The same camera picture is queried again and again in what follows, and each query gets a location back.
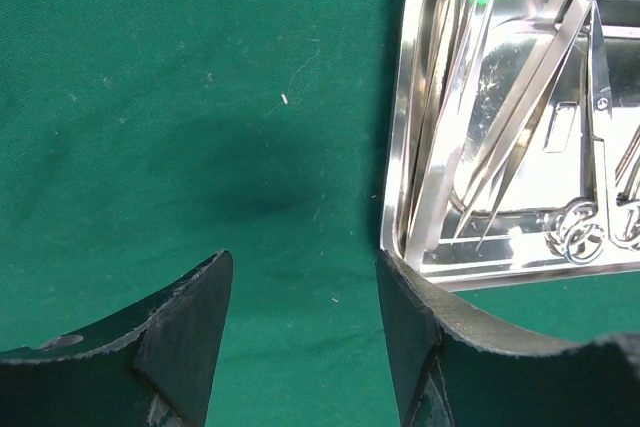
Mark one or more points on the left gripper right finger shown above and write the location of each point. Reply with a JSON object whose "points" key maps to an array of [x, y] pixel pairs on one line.
{"points": [[453, 364]]}

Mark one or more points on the green surgical cloth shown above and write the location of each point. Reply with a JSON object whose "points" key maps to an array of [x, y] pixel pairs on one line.
{"points": [[141, 137]]}

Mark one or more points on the steel scissors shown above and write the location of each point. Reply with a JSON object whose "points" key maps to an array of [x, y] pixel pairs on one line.
{"points": [[580, 232]]}

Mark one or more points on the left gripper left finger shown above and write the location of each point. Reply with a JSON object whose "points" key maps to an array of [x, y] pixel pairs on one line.
{"points": [[151, 363]]}

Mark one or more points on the steel instrument tray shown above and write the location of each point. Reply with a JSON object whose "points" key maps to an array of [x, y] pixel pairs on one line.
{"points": [[514, 247]]}

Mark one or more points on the steel tweezers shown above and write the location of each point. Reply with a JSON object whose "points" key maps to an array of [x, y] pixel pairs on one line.
{"points": [[510, 135], [436, 181]]}

